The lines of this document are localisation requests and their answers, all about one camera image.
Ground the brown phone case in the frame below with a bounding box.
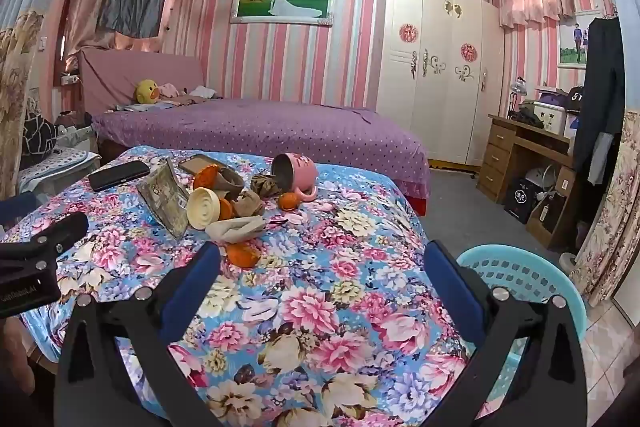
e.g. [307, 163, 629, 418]
[178, 154, 228, 175]

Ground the cream round plastic lid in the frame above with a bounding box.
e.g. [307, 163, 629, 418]
[187, 188, 223, 230]

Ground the pink covered headboard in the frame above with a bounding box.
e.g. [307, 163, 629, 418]
[79, 48, 207, 115]

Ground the orange ribbed cap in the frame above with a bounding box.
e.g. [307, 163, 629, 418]
[192, 164, 221, 190]

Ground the pink metal-lined mug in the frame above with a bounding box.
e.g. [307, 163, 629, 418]
[271, 153, 318, 202]

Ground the person's left hand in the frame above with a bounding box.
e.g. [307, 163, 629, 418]
[2, 319, 32, 378]

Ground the cardboard box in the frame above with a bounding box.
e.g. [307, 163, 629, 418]
[527, 194, 568, 239]

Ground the white wardrobe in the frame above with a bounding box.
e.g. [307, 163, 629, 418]
[376, 0, 505, 168]

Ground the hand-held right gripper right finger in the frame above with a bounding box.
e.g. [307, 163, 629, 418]
[424, 240, 590, 427]

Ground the dark green bag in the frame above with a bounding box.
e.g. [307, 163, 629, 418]
[519, 104, 546, 128]

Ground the white appliance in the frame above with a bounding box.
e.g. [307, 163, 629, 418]
[525, 164, 558, 194]

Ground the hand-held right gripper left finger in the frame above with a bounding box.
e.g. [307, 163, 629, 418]
[52, 241, 246, 427]

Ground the black patterned cushion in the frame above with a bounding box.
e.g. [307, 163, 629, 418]
[20, 112, 58, 168]

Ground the white dotted cloth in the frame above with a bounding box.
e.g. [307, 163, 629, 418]
[20, 149, 101, 192]

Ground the silver snack packet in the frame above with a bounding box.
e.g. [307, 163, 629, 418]
[136, 158, 191, 239]

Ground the golden floral curtain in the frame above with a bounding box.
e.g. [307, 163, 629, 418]
[0, 9, 46, 188]

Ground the floral printed blanket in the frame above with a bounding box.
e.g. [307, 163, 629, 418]
[0, 144, 501, 427]

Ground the wooden desk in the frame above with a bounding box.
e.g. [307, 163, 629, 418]
[477, 114, 576, 228]

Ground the yellow duck plush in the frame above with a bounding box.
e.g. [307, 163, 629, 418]
[136, 79, 161, 104]

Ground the brown cloth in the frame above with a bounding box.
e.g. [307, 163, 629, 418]
[251, 174, 283, 198]

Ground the purple dotted bed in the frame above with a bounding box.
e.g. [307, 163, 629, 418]
[92, 99, 432, 202]

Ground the wall poster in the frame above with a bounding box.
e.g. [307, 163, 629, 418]
[559, 12, 591, 68]

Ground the black hanging garment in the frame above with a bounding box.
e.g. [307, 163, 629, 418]
[572, 16, 626, 185]

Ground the desk lamp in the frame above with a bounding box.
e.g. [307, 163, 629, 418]
[507, 77, 529, 118]

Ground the teal plastic basket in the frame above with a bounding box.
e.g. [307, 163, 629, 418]
[456, 244, 588, 408]

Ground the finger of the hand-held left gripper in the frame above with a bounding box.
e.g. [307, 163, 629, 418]
[22, 213, 90, 258]
[0, 194, 40, 230]

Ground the black box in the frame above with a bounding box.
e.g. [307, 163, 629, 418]
[504, 179, 541, 224]

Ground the white storage box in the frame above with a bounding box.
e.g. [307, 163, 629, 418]
[532, 103, 568, 134]

